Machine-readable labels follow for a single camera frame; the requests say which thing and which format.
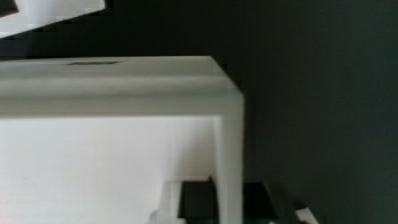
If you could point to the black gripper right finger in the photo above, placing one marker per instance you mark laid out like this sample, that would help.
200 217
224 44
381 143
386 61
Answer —
269 205

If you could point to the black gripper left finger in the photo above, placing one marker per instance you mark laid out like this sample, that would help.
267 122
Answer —
189 203

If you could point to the white drawer cabinet box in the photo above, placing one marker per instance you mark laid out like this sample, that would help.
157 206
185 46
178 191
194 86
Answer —
43 12

